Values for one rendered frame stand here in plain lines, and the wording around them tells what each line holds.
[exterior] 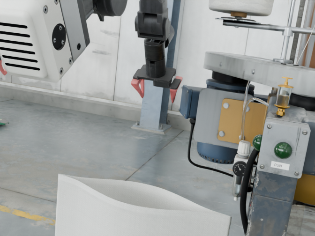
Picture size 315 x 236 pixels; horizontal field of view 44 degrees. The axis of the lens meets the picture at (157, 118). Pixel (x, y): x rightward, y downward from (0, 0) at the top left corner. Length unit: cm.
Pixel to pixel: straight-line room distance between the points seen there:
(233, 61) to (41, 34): 64
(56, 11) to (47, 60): 7
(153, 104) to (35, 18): 530
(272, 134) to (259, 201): 15
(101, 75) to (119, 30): 80
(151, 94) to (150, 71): 468
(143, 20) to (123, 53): 535
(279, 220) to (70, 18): 52
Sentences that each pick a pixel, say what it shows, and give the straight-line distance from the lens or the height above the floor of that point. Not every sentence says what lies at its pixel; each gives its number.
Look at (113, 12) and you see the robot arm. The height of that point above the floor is 148.
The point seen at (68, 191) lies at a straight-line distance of 110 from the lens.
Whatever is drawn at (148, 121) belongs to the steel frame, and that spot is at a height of 13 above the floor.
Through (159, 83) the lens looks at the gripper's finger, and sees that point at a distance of 111.
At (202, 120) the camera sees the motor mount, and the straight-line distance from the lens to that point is 115.
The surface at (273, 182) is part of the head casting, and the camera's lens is 77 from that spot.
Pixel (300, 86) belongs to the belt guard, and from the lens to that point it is 86.
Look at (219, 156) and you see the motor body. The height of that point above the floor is 111.
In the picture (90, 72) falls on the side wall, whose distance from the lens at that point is 663.
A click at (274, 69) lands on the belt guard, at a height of 141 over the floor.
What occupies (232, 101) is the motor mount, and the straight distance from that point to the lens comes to 112.
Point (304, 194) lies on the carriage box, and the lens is 109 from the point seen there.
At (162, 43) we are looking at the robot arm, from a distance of 106.
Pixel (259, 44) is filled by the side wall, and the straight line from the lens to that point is 590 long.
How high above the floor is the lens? 146
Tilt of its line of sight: 12 degrees down
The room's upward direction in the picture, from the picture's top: 7 degrees clockwise
